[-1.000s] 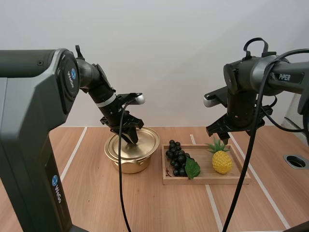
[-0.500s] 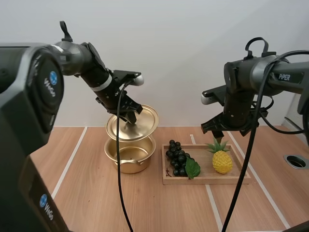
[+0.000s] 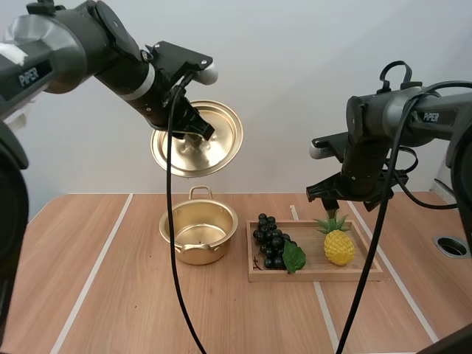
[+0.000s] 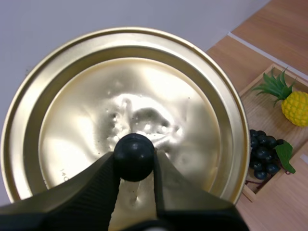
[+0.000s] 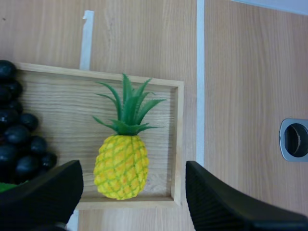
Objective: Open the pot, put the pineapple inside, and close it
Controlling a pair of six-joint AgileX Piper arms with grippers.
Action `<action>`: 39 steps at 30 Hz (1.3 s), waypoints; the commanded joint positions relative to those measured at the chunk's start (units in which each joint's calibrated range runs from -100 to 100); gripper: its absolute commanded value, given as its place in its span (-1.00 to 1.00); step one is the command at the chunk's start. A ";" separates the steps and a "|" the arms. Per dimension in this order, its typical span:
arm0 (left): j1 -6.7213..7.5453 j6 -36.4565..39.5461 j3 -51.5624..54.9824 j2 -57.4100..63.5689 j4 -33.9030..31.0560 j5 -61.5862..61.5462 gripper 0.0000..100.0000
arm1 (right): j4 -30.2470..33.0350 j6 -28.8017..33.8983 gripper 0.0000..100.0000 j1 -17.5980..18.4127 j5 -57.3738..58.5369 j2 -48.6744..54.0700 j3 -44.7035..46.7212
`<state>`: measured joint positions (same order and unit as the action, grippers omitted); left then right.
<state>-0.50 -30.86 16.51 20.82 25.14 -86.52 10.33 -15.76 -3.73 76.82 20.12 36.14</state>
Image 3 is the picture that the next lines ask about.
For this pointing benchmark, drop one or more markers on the dark toy grapes bunch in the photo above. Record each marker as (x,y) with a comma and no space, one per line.
(271,239)

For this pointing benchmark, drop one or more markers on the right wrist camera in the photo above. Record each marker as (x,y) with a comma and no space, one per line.
(328,145)

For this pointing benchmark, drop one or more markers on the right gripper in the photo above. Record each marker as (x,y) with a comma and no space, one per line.
(354,188)

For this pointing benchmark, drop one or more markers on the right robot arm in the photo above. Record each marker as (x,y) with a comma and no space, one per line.
(435,118)

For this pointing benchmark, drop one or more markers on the gold pot lid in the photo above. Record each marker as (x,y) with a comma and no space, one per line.
(221,147)

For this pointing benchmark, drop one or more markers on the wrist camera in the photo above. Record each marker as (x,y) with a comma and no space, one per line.
(328,145)
(177,55)

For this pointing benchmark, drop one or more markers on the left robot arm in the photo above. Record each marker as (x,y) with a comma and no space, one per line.
(85,40)

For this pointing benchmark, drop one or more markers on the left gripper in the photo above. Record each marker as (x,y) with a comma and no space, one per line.
(162,99)

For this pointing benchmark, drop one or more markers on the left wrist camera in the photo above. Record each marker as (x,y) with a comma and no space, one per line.
(177,55)

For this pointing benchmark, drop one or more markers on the shallow wooden tray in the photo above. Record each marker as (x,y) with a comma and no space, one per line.
(317,274)

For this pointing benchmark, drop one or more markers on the yellow toy pineapple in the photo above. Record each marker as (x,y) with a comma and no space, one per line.
(339,247)

